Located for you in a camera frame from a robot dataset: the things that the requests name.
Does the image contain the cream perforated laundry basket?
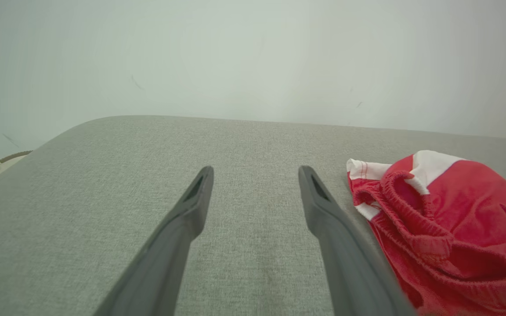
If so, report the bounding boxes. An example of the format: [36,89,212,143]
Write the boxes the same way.
[0,151,33,191]

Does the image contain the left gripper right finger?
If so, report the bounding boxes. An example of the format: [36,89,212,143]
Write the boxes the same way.
[298,165,416,316]

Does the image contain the red shorts with white panels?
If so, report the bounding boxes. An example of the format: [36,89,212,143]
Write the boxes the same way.
[346,150,506,316]

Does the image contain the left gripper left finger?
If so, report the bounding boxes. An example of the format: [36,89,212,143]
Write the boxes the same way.
[93,165,215,316]

